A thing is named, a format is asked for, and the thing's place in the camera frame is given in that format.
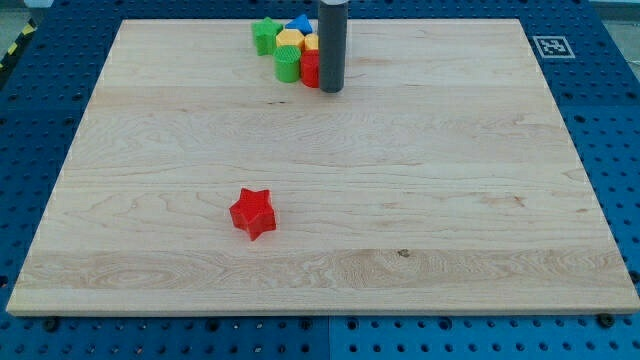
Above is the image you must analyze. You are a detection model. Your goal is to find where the black yellow hazard tape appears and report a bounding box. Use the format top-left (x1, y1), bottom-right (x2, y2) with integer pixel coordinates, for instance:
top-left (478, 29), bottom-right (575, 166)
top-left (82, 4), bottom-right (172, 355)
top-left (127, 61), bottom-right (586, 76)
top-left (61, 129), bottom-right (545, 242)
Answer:
top-left (1, 18), bottom-right (37, 73)

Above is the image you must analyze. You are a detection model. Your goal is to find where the yellow hexagon block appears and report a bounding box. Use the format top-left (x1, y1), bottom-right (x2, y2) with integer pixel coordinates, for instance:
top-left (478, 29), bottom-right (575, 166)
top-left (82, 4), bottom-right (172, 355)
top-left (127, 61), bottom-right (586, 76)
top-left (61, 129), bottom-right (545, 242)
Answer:
top-left (276, 28), bottom-right (305, 51)

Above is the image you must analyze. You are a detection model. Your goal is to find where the red cylinder block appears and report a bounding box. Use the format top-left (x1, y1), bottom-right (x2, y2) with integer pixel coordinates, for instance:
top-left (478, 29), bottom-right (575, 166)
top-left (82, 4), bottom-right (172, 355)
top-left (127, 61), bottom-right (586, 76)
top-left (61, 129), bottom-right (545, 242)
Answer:
top-left (300, 50), bottom-right (319, 88)

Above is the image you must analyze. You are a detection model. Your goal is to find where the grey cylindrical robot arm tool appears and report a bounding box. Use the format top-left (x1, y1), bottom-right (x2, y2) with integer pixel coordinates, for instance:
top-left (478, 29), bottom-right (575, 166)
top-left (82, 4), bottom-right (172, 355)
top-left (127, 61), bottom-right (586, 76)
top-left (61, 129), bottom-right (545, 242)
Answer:
top-left (318, 0), bottom-right (348, 93)

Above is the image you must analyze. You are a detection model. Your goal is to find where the green star block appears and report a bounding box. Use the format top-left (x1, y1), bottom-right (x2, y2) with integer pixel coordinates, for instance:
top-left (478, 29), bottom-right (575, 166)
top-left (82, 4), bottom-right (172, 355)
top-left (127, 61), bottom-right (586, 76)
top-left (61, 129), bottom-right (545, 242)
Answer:
top-left (251, 17), bottom-right (284, 56)

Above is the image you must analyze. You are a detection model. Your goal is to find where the green cylinder block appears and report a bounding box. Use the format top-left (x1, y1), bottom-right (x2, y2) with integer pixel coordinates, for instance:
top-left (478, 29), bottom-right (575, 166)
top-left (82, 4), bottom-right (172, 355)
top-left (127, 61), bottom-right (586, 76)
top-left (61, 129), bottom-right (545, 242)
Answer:
top-left (273, 45), bottom-right (302, 83)

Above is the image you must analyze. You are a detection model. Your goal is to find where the white fiducial marker tag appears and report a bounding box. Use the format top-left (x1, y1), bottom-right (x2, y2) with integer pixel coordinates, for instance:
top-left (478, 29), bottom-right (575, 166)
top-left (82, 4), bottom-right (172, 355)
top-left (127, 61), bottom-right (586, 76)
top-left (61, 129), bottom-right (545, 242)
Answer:
top-left (532, 35), bottom-right (575, 59)

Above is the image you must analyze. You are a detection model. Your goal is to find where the light wooden board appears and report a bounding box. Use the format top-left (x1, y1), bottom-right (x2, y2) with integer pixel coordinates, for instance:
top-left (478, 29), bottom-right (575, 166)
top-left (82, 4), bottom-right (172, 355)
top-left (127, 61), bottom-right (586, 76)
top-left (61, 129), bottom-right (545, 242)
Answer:
top-left (7, 19), bottom-right (639, 316)

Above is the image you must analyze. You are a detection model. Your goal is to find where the yellow block behind arm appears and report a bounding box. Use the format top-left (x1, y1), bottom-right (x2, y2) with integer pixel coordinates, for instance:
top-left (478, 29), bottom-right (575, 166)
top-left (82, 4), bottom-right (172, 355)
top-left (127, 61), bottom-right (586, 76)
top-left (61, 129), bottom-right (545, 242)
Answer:
top-left (304, 33), bottom-right (319, 51)

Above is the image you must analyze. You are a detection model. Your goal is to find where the red star block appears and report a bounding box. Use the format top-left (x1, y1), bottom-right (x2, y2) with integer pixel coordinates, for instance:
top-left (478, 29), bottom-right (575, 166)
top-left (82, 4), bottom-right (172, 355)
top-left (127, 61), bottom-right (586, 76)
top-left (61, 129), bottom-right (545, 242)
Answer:
top-left (229, 188), bottom-right (277, 241)

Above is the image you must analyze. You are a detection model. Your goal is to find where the blue triangle block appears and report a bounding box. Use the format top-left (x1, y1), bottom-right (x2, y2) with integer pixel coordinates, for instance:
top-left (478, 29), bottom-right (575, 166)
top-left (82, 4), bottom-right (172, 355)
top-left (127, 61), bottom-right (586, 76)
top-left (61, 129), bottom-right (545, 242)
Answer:
top-left (285, 14), bottom-right (313, 36)

